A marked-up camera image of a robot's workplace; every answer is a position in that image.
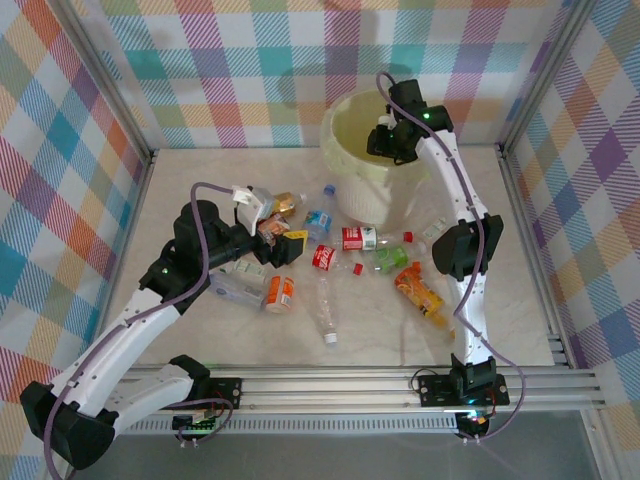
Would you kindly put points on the small blue-label water bottle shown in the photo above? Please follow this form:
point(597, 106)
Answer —
point(318, 218)

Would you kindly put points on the orange-label plastic bottle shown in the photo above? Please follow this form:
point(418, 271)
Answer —
point(280, 295)

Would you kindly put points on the large clear bluish bottle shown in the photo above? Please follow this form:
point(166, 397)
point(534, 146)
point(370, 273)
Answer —
point(235, 292)

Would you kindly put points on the red-label clear bottle red cap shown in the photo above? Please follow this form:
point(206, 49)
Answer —
point(357, 238)

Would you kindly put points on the clear bottle white cap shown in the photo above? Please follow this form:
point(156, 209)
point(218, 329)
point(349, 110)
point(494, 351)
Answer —
point(325, 310)

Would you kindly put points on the green-label plastic bottle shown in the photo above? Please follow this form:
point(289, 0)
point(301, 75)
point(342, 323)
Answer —
point(392, 256)

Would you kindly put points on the small green-white label bottle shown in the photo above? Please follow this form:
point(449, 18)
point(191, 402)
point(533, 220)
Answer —
point(247, 270)
point(435, 228)

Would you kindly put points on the orange juice bottle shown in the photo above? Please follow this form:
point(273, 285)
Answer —
point(417, 292)

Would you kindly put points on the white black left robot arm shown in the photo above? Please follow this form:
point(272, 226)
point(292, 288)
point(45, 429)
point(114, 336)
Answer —
point(150, 390)

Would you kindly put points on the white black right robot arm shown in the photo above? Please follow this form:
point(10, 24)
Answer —
point(477, 305)

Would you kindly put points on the cream plastic bin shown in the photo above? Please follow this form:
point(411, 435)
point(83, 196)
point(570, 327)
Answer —
point(360, 200)

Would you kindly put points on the small circuit board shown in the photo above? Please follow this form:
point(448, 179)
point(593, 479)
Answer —
point(475, 421)
point(195, 425)

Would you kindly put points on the aluminium side rail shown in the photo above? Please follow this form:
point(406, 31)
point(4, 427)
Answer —
point(132, 225)
point(531, 250)

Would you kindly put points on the aluminium corner post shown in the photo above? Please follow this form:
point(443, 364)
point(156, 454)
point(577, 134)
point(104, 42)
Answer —
point(109, 80)
point(542, 75)

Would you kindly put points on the aluminium front rail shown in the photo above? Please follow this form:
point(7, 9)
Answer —
point(325, 387)

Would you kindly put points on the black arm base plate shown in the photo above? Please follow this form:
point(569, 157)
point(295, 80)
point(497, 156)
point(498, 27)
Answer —
point(225, 392)
point(435, 390)

